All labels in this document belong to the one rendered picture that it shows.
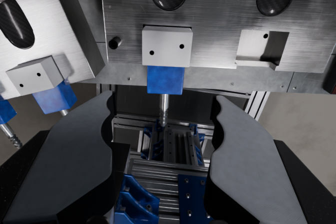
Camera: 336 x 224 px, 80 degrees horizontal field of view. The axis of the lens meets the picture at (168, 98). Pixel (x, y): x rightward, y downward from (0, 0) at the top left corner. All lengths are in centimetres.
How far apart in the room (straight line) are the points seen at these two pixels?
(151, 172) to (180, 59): 43
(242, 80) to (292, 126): 127
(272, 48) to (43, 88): 30
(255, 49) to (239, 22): 6
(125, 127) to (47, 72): 86
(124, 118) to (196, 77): 79
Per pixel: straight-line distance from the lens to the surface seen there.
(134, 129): 113
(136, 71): 35
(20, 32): 34
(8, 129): 42
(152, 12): 23
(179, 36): 21
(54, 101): 33
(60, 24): 30
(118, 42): 23
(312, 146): 182
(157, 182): 58
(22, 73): 32
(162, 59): 21
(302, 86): 42
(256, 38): 28
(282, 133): 162
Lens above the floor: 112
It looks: 62 degrees down
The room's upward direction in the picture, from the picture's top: 179 degrees counter-clockwise
